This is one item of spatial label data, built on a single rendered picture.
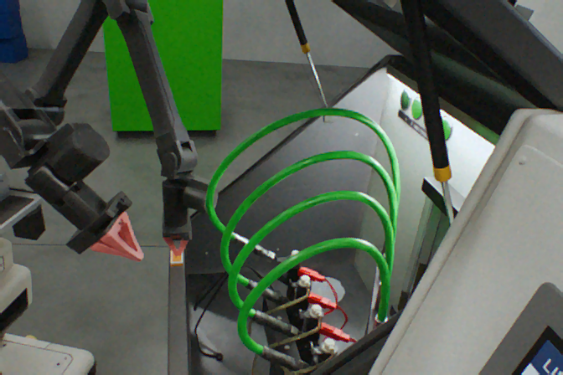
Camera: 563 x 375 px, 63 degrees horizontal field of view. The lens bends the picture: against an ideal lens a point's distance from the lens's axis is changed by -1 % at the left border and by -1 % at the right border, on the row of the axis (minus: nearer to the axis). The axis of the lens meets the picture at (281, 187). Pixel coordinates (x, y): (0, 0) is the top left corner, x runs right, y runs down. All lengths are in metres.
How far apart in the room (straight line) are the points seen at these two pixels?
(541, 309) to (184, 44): 3.84
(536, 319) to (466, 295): 0.09
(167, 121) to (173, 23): 3.04
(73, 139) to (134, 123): 3.63
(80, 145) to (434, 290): 0.49
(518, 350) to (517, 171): 0.16
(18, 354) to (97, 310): 0.61
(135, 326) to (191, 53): 2.47
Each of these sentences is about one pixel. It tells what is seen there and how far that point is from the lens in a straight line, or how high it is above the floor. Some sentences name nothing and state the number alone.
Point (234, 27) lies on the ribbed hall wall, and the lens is 7.32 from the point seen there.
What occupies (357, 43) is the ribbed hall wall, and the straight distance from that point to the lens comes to 7.59.
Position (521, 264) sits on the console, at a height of 1.44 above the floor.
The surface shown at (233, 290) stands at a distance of 0.77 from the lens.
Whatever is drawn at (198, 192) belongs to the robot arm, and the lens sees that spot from 1.04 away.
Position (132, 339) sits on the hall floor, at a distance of 2.35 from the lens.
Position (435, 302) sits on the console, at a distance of 0.56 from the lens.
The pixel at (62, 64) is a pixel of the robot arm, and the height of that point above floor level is 1.37.
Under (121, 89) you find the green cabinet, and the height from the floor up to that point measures 0.45.
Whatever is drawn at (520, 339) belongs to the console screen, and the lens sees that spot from 0.47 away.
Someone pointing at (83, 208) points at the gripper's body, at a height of 1.31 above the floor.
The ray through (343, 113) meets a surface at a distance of 0.83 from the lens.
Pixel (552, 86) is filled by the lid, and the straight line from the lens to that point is 0.52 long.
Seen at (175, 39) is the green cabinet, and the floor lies 0.88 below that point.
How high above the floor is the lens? 1.68
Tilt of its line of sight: 28 degrees down
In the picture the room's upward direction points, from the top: 5 degrees clockwise
